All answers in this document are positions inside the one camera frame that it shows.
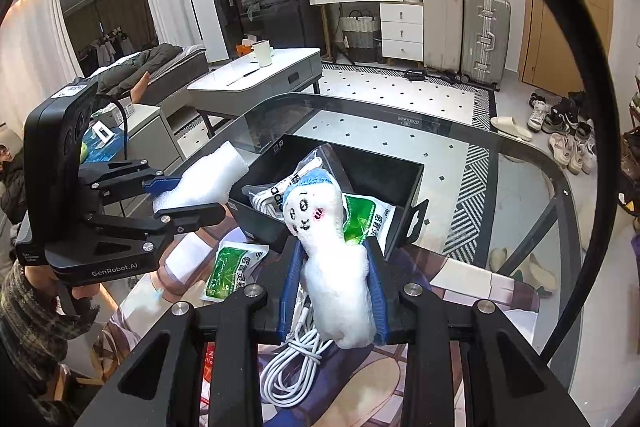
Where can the white coffee table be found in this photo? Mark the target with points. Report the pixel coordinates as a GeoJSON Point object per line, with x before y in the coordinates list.
{"type": "Point", "coordinates": [255, 82]}

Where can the white plush toy blue hat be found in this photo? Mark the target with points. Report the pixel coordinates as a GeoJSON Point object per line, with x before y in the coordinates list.
{"type": "Point", "coordinates": [330, 287]}

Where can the person's left hand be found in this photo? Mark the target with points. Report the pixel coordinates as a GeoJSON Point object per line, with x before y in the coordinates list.
{"type": "Point", "coordinates": [37, 274]}

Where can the red and white packet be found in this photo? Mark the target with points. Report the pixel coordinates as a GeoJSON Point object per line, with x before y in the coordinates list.
{"type": "Point", "coordinates": [207, 367]}

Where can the blue plastic bag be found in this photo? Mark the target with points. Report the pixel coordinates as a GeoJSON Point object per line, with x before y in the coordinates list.
{"type": "Point", "coordinates": [102, 149]}

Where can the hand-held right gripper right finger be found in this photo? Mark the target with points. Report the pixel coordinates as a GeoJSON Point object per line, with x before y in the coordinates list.
{"type": "Point", "coordinates": [375, 292]}

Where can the wooden shoe rack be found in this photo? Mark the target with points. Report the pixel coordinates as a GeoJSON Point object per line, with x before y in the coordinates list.
{"type": "Point", "coordinates": [631, 147]}

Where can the green medicine packet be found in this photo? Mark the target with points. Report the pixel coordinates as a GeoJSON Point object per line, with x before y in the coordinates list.
{"type": "Point", "coordinates": [227, 269]}
{"type": "Point", "coordinates": [367, 212]}

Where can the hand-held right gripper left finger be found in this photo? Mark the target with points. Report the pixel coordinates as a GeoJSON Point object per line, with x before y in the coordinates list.
{"type": "Point", "coordinates": [290, 287]}

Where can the black cardboard box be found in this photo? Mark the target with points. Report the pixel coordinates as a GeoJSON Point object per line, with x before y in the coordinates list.
{"type": "Point", "coordinates": [395, 179]}

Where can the bed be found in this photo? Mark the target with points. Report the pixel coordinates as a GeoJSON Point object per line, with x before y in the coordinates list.
{"type": "Point", "coordinates": [180, 67]}

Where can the beige suitcase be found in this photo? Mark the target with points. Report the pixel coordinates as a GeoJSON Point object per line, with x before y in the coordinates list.
{"type": "Point", "coordinates": [442, 27]}

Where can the black and white patterned rug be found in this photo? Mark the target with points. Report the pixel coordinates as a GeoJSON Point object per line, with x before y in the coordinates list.
{"type": "Point", "coordinates": [400, 102]}

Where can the beige slipper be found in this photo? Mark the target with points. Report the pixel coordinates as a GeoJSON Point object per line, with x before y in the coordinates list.
{"type": "Point", "coordinates": [500, 259]}
{"type": "Point", "coordinates": [542, 274]}
{"type": "Point", "coordinates": [511, 129]}

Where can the clear bag of white socks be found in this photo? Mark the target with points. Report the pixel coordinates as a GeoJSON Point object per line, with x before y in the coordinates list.
{"type": "Point", "coordinates": [272, 197]}

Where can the silver suitcase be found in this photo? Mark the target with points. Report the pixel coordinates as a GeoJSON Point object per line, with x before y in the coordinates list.
{"type": "Point", "coordinates": [485, 37]}

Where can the pile of shoes on floor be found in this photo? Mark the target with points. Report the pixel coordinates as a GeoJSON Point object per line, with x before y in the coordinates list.
{"type": "Point", "coordinates": [565, 127]}

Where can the dark green coat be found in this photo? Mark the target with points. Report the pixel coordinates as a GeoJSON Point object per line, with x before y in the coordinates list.
{"type": "Point", "coordinates": [135, 67]}

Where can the grey bedside cabinet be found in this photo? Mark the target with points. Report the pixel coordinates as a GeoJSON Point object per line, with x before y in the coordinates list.
{"type": "Point", "coordinates": [150, 137]}

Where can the wicker laundry basket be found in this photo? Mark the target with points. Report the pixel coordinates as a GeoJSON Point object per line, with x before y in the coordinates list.
{"type": "Point", "coordinates": [360, 37]}

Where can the orange box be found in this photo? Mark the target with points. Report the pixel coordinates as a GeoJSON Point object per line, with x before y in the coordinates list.
{"type": "Point", "coordinates": [245, 49]}

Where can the printed table mat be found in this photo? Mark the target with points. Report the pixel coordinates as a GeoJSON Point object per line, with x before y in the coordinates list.
{"type": "Point", "coordinates": [350, 382]}

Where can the white cup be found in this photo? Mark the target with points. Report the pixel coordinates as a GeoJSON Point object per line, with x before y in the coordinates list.
{"type": "Point", "coordinates": [262, 53]}

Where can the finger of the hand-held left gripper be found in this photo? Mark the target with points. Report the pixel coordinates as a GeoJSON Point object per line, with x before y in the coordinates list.
{"type": "Point", "coordinates": [160, 185]}
{"type": "Point", "coordinates": [200, 214]}

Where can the person's left forearm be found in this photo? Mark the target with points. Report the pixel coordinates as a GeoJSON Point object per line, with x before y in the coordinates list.
{"type": "Point", "coordinates": [30, 332]}

